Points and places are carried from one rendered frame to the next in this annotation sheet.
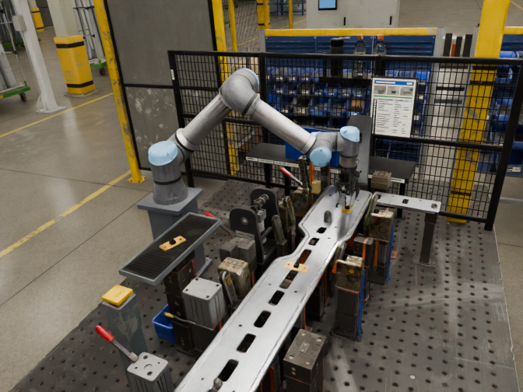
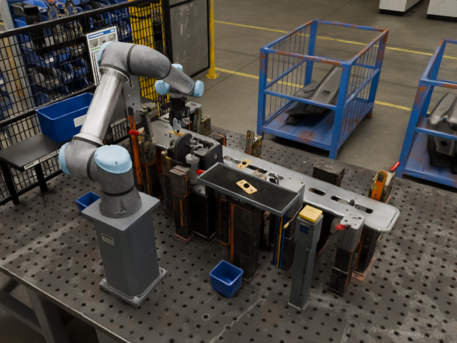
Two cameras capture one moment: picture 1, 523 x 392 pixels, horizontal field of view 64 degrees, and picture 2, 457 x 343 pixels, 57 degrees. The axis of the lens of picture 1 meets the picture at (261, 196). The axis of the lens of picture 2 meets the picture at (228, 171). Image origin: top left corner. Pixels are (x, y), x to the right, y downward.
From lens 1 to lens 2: 1.91 m
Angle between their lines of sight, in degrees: 70
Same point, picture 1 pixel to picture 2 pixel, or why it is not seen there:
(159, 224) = (141, 233)
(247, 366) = (336, 192)
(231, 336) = (311, 197)
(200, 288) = (292, 186)
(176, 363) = (263, 284)
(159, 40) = not seen: outside the picture
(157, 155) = (126, 158)
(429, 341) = not seen: hidden behind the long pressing
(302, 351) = (332, 167)
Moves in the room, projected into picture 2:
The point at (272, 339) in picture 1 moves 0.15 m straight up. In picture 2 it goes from (315, 181) to (319, 152)
